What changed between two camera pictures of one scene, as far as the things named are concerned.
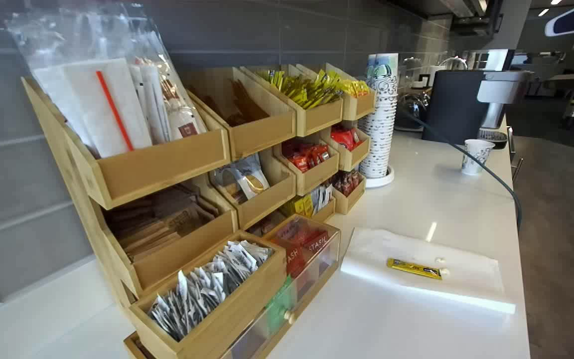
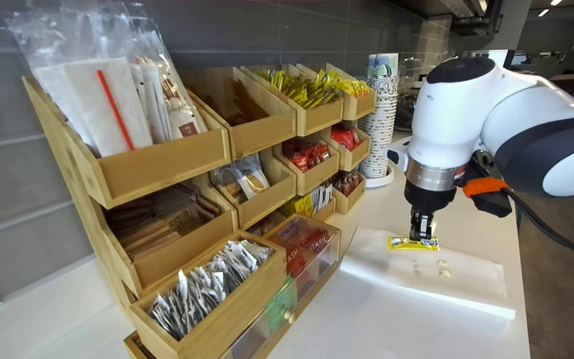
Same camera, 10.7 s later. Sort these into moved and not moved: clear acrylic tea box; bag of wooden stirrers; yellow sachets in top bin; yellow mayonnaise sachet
Moved: yellow mayonnaise sachet
Not moved: yellow sachets in top bin; clear acrylic tea box; bag of wooden stirrers
